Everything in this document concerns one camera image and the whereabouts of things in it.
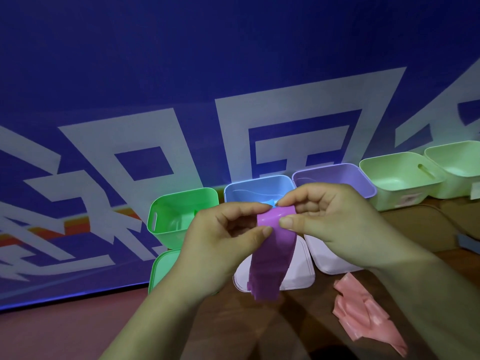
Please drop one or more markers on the person's left hand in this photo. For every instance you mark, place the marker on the person's left hand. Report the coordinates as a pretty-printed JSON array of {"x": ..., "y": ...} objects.
[{"x": 210, "y": 254}]

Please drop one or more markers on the person's right hand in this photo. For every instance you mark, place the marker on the person's right hand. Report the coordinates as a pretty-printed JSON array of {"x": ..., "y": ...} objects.
[{"x": 348, "y": 228}]

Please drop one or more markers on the person's left thumb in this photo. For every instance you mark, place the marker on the person's left thumb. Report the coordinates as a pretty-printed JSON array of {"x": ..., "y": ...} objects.
[{"x": 251, "y": 236}]

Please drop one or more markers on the person's right thumb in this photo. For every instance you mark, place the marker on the person's right thumb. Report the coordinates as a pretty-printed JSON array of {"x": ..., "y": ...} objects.
[{"x": 303, "y": 225}]

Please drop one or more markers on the purple ribbon strip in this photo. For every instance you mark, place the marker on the purple ribbon strip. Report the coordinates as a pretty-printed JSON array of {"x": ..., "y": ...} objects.
[{"x": 270, "y": 266}]

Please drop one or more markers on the person's right forearm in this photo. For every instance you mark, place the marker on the person's right forearm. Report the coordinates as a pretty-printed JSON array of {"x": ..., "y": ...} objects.
[{"x": 431, "y": 307}]

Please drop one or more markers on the person's left forearm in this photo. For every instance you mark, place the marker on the person's left forearm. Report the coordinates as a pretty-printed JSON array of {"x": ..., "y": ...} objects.
[{"x": 150, "y": 326}]

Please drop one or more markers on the white plastic bin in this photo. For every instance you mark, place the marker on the white plastic bin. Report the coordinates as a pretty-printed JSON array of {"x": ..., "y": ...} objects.
[
  {"x": 300, "y": 269},
  {"x": 326, "y": 258}
]

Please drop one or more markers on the blue plastic bin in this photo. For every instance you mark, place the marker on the blue plastic bin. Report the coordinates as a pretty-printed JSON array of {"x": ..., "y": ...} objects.
[{"x": 251, "y": 189}]

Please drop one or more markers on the purple plastic bin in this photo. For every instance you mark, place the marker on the purple plastic bin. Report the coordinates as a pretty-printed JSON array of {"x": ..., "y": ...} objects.
[{"x": 337, "y": 176}]

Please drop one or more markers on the bright green plastic bin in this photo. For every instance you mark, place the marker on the bright green plastic bin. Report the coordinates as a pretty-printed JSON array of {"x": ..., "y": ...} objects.
[
  {"x": 161, "y": 269},
  {"x": 168, "y": 221}
]

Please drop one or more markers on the pink ribbon strip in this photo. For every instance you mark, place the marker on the pink ribbon strip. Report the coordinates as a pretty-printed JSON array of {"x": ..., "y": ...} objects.
[{"x": 360, "y": 314}]

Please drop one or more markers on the pale green plastic bin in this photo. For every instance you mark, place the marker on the pale green plastic bin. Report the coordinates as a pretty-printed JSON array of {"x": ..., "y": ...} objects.
[
  {"x": 457, "y": 164},
  {"x": 401, "y": 176}
]

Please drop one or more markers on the blue and white printed banner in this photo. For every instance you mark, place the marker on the blue and white printed banner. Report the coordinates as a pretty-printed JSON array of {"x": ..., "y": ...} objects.
[{"x": 150, "y": 108}]

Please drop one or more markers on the grey blue flat object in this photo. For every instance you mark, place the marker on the grey blue flat object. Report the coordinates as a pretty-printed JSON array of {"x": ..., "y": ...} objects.
[{"x": 469, "y": 243}]

